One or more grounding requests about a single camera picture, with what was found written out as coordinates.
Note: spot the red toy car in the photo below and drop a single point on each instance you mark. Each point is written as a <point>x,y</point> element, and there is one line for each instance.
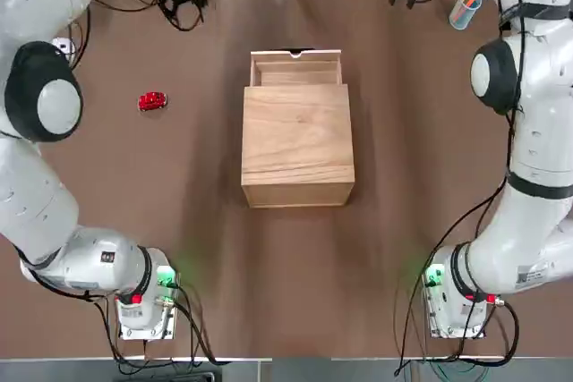
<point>152,101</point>

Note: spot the wooden drawer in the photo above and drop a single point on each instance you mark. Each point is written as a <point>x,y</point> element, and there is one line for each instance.
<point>295,66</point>

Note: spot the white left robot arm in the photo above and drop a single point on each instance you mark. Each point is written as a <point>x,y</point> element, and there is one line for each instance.
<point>36,185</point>

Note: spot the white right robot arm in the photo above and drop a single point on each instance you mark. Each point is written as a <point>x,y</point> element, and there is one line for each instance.
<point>537,154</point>

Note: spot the wooden cabinet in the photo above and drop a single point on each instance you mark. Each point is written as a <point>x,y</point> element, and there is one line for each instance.
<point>297,140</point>

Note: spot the blue pen cup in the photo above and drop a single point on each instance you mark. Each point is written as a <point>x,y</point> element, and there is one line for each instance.
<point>463,17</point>

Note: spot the small white device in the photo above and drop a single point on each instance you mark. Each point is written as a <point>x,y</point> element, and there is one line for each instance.
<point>62,48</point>

